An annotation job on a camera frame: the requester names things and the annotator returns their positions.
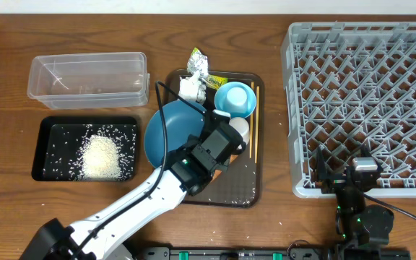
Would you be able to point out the wooden chopstick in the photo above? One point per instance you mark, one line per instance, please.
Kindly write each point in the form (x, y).
(251, 127)
(257, 124)

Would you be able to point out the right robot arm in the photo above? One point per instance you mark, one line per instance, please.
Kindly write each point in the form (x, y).
(365, 229)

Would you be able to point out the white pink cup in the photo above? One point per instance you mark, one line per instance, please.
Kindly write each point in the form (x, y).
(242, 127)

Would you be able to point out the pile of white rice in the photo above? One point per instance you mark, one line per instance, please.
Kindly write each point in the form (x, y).
(91, 152)

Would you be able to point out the dark blue plate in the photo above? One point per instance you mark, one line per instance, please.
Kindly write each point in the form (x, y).
(179, 126)

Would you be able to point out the black rectangular tray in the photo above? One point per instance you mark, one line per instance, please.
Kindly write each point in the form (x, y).
(47, 124)

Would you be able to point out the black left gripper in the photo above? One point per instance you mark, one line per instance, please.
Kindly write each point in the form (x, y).
(199, 139)

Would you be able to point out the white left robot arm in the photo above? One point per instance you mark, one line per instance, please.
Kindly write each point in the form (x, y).
(98, 236)

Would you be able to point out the clear plastic bin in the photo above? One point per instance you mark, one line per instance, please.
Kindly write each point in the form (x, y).
(89, 80)

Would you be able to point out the left wooden chopstick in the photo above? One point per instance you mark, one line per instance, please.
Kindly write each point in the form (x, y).
(251, 127)

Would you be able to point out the crumpled silver foil wrapper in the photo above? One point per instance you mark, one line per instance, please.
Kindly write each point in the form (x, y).
(198, 63)

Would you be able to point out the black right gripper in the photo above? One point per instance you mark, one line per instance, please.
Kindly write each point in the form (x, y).
(334, 181)

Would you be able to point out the yellow snack packet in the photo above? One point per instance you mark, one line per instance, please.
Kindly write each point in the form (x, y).
(215, 82)

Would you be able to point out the light blue bowl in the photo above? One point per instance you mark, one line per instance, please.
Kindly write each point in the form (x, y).
(219, 99)

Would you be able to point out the brown serving tray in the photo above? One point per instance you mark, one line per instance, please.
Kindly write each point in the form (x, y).
(240, 185)

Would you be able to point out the orange carrot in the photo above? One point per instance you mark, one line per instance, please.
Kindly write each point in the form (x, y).
(223, 167)

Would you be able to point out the right wooden chopstick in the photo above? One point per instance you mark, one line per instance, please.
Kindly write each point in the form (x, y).
(257, 124)

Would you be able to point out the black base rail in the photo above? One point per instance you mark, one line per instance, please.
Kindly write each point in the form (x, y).
(294, 253)

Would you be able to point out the crumpled white napkin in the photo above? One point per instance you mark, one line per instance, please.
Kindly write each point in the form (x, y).
(193, 89)

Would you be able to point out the grey dishwasher rack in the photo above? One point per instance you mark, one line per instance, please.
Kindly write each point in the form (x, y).
(351, 85)

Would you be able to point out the light blue cup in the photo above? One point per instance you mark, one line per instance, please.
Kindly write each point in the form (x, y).
(236, 100)

